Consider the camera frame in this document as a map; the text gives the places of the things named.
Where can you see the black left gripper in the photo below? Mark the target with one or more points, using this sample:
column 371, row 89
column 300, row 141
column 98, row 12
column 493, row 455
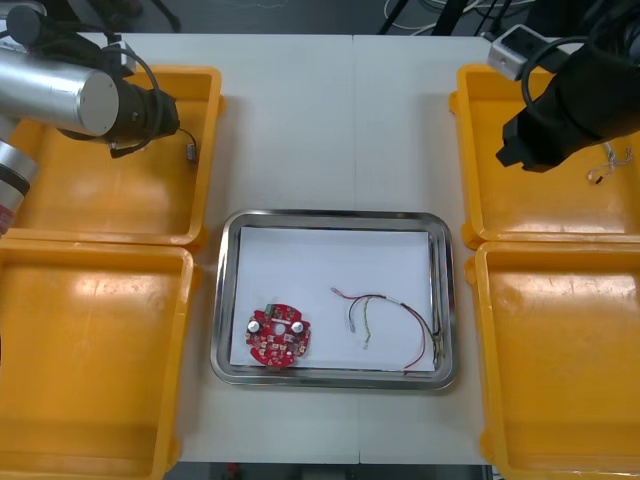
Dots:
column 162, row 117

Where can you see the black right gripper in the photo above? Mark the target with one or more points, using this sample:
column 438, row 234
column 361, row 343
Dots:
column 537, row 142

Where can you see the small metal solenoid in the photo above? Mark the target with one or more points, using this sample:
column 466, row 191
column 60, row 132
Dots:
column 190, row 151

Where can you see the round red circuit board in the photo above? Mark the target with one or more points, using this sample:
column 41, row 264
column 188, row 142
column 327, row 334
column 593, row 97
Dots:
column 272, row 347

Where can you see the silver-grey and black left arm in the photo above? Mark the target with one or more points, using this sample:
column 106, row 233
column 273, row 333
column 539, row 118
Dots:
column 50, row 95

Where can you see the silver-grey and black right arm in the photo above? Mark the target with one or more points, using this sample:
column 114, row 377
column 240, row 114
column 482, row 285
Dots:
column 600, row 75

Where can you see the yellow-orange plastic bin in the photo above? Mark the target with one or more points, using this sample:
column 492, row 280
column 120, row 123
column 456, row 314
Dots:
column 100, row 380
column 550, row 400
column 525, row 200
column 125, row 200

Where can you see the black chair base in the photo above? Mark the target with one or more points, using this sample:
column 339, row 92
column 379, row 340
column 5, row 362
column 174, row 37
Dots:
column 165, row 17

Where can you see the black tripod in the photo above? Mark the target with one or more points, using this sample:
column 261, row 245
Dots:
column 445, row 17

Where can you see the white paper sheet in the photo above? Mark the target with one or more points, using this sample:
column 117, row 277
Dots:
column 330, row 260

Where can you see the steel tray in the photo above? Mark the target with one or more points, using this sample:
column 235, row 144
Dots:
column 222, row 350

